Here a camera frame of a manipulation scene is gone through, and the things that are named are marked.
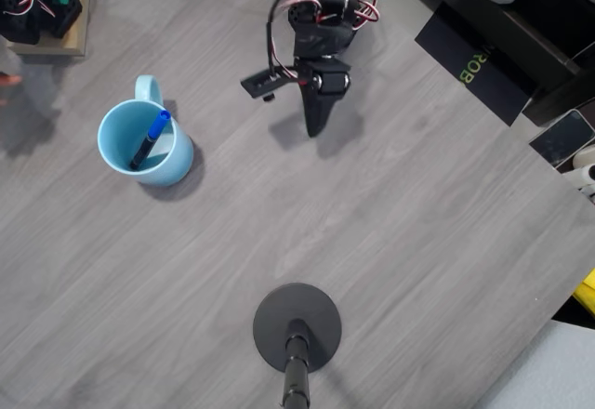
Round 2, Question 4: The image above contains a blue marker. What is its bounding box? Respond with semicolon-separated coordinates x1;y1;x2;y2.
128;109;172;171

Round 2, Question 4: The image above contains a black leader arm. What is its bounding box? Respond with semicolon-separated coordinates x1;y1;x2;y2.
0;0;84;46

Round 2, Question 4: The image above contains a light blue mug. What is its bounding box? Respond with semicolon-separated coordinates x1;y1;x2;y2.
97;73;195;188

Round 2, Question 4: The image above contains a black box with green lettering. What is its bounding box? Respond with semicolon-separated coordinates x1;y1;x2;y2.
413;0;544;128

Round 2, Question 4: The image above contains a wooden base board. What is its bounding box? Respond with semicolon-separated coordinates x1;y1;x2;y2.
7;0;90;58

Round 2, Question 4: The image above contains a smartphone with dark screen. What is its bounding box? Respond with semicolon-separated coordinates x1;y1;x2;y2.
528;108;595;168

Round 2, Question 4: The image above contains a white plastic device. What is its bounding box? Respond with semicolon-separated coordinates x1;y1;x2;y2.
560;146;595;204

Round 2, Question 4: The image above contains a yellow object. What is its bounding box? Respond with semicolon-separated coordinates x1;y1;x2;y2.
572;269;595;315

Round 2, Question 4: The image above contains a light grey fabric surface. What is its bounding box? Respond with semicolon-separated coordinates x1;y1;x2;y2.
478;319;595;409

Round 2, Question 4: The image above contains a black camera cable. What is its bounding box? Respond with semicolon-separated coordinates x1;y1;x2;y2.
264;0;298;78

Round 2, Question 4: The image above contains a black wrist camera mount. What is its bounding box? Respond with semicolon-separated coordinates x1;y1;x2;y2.
240;65;306;102

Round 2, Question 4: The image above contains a black round-base camera stand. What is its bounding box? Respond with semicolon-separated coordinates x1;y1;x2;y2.
252;282;343;409

